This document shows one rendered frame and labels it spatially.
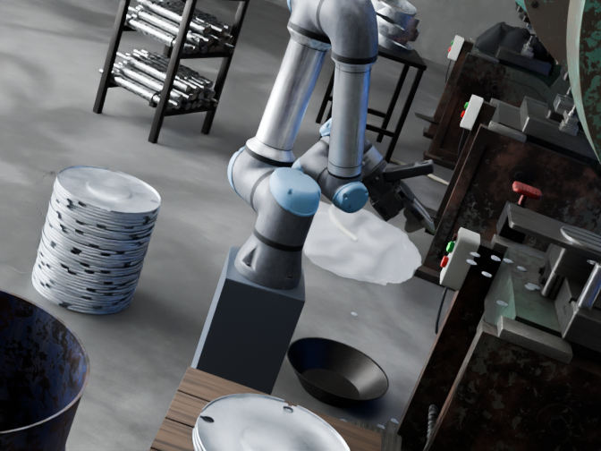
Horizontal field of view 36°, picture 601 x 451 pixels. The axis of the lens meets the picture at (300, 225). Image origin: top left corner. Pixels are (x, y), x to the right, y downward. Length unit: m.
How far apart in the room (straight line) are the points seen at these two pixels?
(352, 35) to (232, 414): 0.78
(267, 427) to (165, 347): 0.91
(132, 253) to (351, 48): 0.98
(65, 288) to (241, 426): 1.03
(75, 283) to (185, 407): 0.93
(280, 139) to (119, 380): 0.76
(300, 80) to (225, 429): 0.78
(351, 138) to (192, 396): 0.64
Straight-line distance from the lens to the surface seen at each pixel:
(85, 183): 2.62
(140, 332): 2.62
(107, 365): 2.44
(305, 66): 2.02
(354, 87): 1.95
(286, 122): 2.05
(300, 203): 1.97
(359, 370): 2.73
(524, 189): 2.29
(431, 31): 8.55
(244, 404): 1.76
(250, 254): 2.03
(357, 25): 1.91
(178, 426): 1.68
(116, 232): 2.52
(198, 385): 1.81
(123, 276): 2.61
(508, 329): 1.78
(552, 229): 1.99
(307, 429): 1.76
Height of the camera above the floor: 1.31
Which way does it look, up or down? 21 degrees down
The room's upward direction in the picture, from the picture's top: 20 degrees clockwise
